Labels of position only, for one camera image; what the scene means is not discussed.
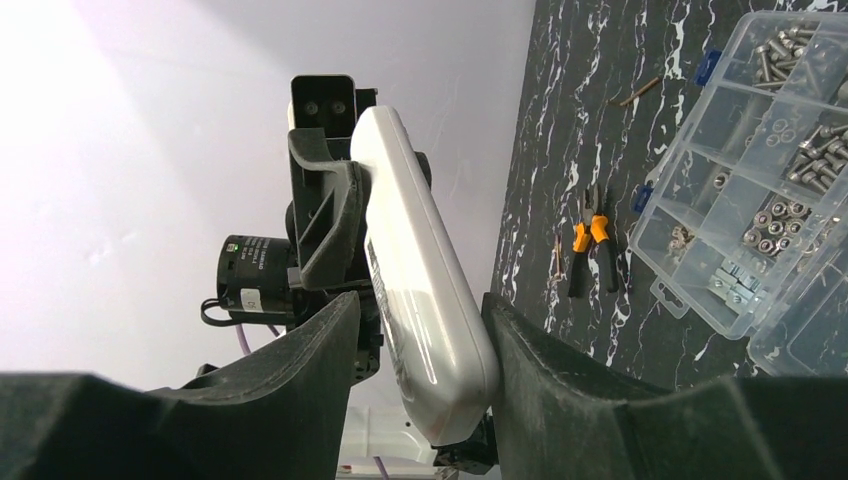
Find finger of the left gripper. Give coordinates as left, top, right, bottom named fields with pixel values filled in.
left=287, top=128, right=365, bottom=291

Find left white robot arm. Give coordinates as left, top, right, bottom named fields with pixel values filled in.
left=200, top=128, right=384, bottom=383

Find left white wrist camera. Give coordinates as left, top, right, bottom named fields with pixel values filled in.
left=290, top=74, right=378, bottom=139

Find clear plastic screw box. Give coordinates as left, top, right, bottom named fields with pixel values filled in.
left=632, top=11, right=847, bottom=377

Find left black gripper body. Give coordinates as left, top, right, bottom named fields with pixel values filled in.
left=285, top=153, right=384, bottom=385

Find white remote control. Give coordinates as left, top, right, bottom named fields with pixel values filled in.
left=351, top=106, right=500, bottom=446

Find orange handled pliers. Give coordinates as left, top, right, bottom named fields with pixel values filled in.
left=568, top=184, right=619, bottom=298

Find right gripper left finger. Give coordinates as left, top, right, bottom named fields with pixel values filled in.
left=1, top=293, right=360, bottom=479

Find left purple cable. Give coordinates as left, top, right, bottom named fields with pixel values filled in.
left=235, top=323, right=282, bottom=358

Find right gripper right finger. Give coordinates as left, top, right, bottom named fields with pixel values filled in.
left=482, top=293, right=847, bottom=479

